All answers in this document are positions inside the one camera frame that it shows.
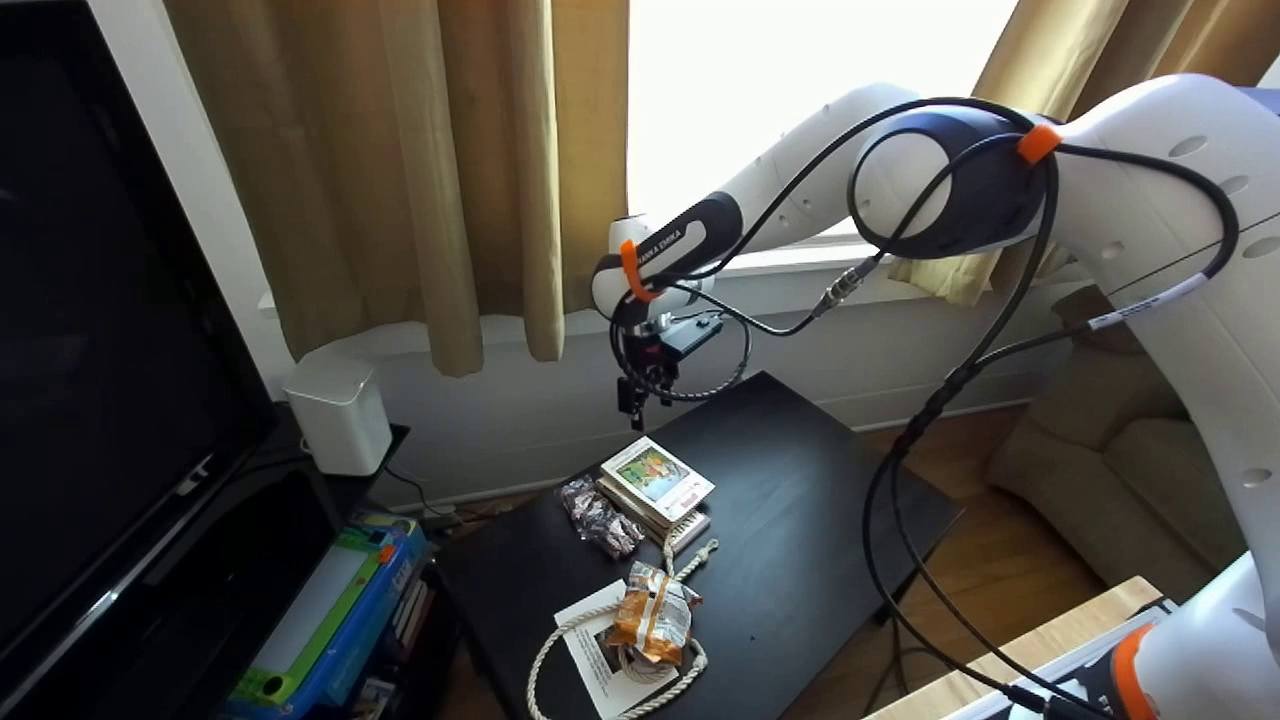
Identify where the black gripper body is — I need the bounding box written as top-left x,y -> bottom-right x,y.
611,311 -> 690,397

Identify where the Boxcar Children paperback book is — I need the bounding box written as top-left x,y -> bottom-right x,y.
591,436 -> 721,529

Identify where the orange clear plastic wrapper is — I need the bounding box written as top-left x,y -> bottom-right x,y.
609,557 -> 701,669

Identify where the black coffee table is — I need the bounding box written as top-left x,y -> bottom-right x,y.
436,370 -> 962,720

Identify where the black TV stand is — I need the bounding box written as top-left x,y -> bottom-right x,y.
78,422 -> 454,720

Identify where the bright window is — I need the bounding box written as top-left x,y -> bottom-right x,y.
626,0 -> 1025,284

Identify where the white speaker box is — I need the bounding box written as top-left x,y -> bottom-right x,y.
279,353 -> 397,479

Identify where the blue game box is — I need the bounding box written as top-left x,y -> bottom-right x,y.
226,514 -> 442,720

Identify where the wide tan curtain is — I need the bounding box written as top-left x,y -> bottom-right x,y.
165,0 -> 638,379

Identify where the green game box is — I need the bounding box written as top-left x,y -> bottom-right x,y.
237,524 -> 394,713

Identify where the wood and aluminium robot stand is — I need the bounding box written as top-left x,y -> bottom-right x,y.
863,571 -> 1182,720

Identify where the beige armchair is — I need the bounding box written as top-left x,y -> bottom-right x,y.
986,348 -> 1252,605

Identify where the narrow tan curtain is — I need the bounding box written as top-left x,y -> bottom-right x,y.
888,0 -> 1280,311

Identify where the black television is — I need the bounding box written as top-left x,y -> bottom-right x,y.
0,0 -> 307,713

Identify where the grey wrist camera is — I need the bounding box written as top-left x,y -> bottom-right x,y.
652,299 -> 733,361

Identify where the white rope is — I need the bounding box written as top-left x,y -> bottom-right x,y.
525,537 -> 716,720

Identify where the thin black floor cord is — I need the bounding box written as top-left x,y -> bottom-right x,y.
861,605 -> 962,720

